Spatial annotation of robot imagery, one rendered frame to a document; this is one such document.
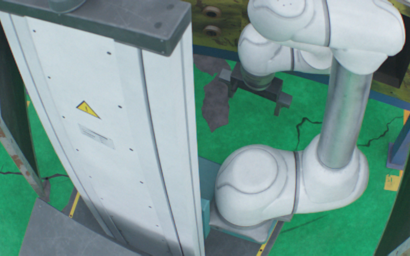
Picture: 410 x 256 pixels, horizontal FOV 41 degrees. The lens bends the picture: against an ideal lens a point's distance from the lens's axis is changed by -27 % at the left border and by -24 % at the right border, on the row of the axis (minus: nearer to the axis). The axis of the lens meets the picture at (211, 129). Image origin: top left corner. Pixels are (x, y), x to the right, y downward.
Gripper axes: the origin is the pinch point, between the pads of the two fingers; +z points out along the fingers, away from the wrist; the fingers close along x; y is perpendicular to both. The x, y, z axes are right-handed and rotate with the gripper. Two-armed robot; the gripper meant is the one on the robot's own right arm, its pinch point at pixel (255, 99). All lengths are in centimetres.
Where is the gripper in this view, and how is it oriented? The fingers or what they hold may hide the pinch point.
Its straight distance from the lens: 193.1
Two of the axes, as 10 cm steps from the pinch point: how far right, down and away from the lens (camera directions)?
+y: -3.9, 8.5, -3.6
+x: 9.2, 3.6, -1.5
